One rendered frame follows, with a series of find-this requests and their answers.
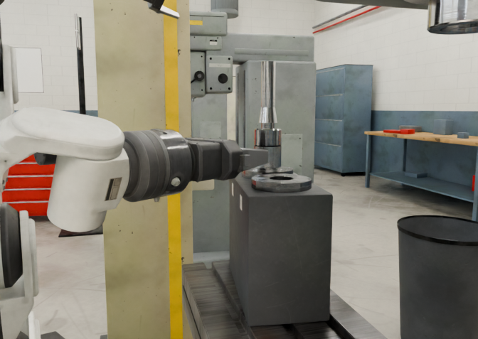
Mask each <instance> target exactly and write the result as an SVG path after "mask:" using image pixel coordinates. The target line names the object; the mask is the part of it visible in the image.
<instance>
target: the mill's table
mask: <svg viewBox="0 0 478 339"><path fill-rule="evenodd" d="M182 303H183V305H184V310H185V313H186V317H187V320H188V324H189V327H190V329H191V334H192V336H193V339H387V338H386V337H385V336H384V335H383V334H382V333H380V332H379V331H378V330H377V329H376V328H374V327H373V326H372V325H371V324H370V323H369V322H368V321H367V320H366V319H365V318H364V317H362V316H361V315H360V314H359V313H358V312H356V311H355V310H354V309H353V308H352V307H350V305H348V304H347V302H345V301H344V300H343V299H342V298H341V297H339V296H338V295H337V294H336V293H335V292H333V291H332V290H331V289H330V310H329V320H328V321H319V322H308V323H291V324H280V325H262V326H252V327H250V326H248V325H247V321H246V319H245V315H244V312H243V308H242V306H241V302H240V299H239V295H238V292H237V289H236V286H235V282H234V279H233V275H232V273H231V270H230V260H222V261H215V262H212V268H211V269H207V268H206V266H205V264H204V263H203V262H201V263H194V264H182Z"/></svg>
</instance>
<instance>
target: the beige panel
mask: <svg viewBox="0 0 478 339"><path fill-rule="evenodd" d="M162 6H165V7H166V8H168V9H171V10H172V11H175V12H176V13H178V14H179V19H176V18H172V17H170V16H167V15H164V14H157V13H156V12H155V11H153V10H151V9H149V7H148V4H147V2H146V1H143V0H93V11H94V27H95V60H96V78H97V110H98V117H99V118H102V119H106V120H107V121H110V122H112V123H113V124H115V125H117V126H118V127H119V128H120V130H121V131H141V130H150V129H172V130H174V131H177V132H178V133H180V135H182V137H183V138H185V137H187V138H189V137H191V63H190V13H189V0H165V1H164V3H163V5H162ZM102 226H103V244H104V261H105V293H106V310H107V334H106V335H101V336H100V339H193V336H192V334H191V329H190V327H189V324H188V320H187V317H186V313H185V310H184V305H183V303H182V264H193V210H192V181H191V182H189V183H188V185H187V186H186V188H185V189H184V190H183V191H182V192H180V193H178V194H175V195H168V196H164V197H160V199H159V202H154V199H148V200H142V201H138V202H133V203H132V202H129V201H126V200H125V199H124V198H122V199H121V201H120V202H119V204H118V206H117V207H116V208H115V209H111V210H107V212H106V216H105V220H104V222H103V224H102Z"/></svg>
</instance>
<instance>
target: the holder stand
mask: <svg viewBox="0 0 478 339"><path fill-rule="evenodd" d="M229 187H230V270H231V273H232V275H233V279H234V282H235V286H236V289H237V292H238V295H239V299H240V302H241V306H242V308H243V312H244V315H245V319H246V321H247V325H248V326H250V327H252V326H262V325H280V324H291V323H308V322H319V321H328V320H329V310H330V285H331V237H332V213H333V195H332V194H331V193H330V192H328V191H326V190H324V189H323V188H320V187H319V186H317V185H315V184H313V183H312V179H311V178H310V177H307V176H301V175H297V174H296V173H294V172H293V168H290V167H287V166H281V169H280V170H276V171H261V170H256V169H254V168H251V169H250V170H247V171H241V172H240V173H239V174H238V175H237V176H236V178H234V179H229Z"/></svg>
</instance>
